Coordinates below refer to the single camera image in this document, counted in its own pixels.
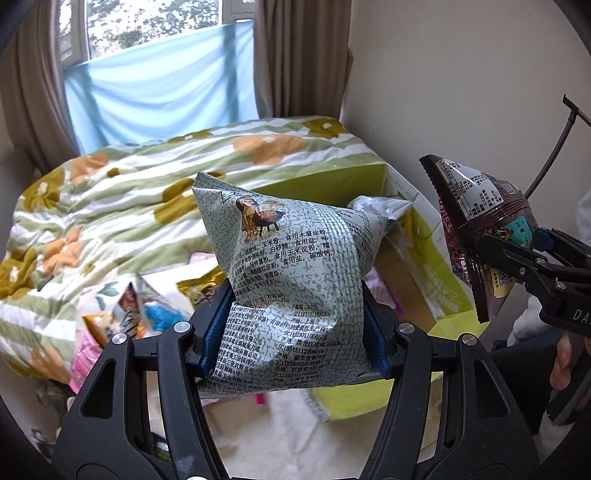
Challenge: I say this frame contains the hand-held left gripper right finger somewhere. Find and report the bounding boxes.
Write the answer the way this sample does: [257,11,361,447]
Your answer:
[360,279,541,480]

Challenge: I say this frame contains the silver snack packet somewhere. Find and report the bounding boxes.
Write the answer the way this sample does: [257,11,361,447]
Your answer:
[346,195,413,232]

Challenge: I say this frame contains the floral striped blanket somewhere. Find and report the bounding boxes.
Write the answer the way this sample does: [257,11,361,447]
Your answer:
[0,115,386,384]

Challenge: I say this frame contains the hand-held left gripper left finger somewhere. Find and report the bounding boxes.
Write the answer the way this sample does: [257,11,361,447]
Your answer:
[50,277,234,480]

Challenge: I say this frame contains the dark brown snack packet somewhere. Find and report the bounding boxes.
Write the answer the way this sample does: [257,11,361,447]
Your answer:
[419,154,539,324]

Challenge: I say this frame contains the light blue window cloth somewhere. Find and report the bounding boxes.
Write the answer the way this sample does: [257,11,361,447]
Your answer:
[62,21,262,155]

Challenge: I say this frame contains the brown and white snack packet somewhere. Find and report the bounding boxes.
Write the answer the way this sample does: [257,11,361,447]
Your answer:
[117,282,149,341]

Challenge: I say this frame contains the person's right hand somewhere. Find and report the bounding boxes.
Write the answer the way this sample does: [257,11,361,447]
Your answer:
[551,339,575,391]

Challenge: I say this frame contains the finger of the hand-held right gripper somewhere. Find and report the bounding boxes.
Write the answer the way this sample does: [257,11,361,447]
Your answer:
[536,227,591,271]
[478,234,546,289]

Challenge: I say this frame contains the white floral table cloth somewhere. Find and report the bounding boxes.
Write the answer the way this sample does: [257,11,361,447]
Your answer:
[69,277,444,480]

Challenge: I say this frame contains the beige curtain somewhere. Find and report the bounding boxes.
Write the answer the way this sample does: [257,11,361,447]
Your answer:
[252,0,354,121]
[0,0,88,171]

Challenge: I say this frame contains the blue snack packet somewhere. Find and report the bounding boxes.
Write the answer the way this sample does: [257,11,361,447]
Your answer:
[137,274,192,334]

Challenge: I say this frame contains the grey-green printed snack packet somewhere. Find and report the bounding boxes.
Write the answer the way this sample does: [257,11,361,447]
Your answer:
[191,172,389,400]

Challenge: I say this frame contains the black cable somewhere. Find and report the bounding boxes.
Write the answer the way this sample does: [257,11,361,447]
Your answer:
[525,95,591,198]

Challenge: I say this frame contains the window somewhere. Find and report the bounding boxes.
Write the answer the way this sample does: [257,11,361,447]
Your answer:
[69,0,254,63]

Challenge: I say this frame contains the pink snack packet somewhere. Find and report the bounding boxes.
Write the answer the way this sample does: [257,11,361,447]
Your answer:
[69,340,109,394]

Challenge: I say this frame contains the person's dark clothing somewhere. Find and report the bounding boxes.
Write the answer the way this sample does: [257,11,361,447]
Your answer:
[489,339,555,435]

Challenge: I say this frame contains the green and white cardboard box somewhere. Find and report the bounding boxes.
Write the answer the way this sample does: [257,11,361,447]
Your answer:
[252,161,492,423]

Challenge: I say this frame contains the yellow snack packet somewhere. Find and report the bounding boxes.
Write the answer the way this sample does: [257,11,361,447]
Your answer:
[82,313,112,348]

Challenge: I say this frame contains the gold snack packet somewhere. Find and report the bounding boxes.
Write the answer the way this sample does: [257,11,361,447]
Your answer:
[178,267,228,311]

